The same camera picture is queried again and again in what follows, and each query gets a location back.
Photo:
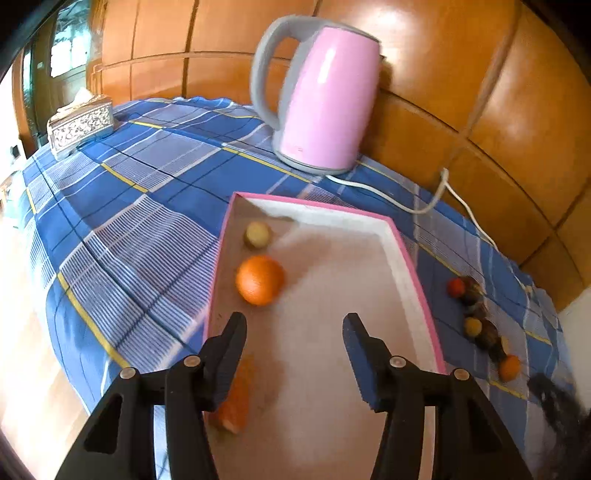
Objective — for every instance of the dark brown round fruit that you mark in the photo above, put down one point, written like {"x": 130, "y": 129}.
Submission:
{"x": 488, "y": 337}
{"x": 473, "y": 290}

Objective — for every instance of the pink shallow cardboard box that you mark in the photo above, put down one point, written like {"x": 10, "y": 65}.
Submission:
{"x": 332, "y": 286}

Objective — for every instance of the blue plaid tablecloth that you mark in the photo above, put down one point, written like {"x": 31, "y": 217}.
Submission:
{"x": 138, "y": 194}

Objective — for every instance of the wooden framed glass window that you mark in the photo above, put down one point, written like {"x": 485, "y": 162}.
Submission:
{"x": 69, "y": 41}

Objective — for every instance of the white tissue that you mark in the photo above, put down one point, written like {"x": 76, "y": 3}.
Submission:
{"x": 83, "y": 96}

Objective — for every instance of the small orange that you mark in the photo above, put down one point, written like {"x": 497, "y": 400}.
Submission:
{"x": 510, "y": 368}

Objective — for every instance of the small yellowish round fruit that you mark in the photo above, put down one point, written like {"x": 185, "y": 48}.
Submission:
{"x": 257, "y": 235}

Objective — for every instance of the pink electric kettle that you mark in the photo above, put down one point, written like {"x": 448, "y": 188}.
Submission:
{"x": 323, "y": 101}

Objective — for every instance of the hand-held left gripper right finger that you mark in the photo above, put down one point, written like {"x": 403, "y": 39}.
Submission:
{"x": 358, "y": 350}

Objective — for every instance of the orange carrot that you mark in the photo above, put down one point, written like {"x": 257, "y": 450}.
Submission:
{"x": 238, "y": 406}

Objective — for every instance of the large orange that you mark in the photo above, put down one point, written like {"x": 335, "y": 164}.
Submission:
{"x": 259, "y": 280}

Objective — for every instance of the silver patterned tissue box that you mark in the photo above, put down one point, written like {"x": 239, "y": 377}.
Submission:
{"x": 78, "y": 129}

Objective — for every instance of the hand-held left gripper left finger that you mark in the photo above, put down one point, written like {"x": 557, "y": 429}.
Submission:
{"x": 233, "y": 350}

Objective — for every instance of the small red round fruit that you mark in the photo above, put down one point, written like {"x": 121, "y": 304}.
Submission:
{"x": 456, "y": 287}

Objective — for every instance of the small yellow round fruit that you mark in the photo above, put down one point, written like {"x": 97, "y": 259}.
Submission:
{"x": 473, "y": 326}

